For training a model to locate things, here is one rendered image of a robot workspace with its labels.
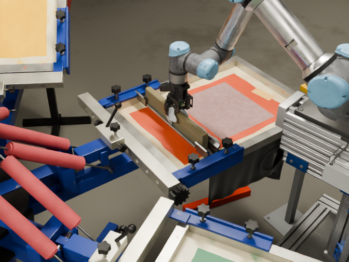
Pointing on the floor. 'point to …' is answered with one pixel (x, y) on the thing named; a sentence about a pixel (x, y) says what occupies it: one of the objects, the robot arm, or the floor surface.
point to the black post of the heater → (56, 119)
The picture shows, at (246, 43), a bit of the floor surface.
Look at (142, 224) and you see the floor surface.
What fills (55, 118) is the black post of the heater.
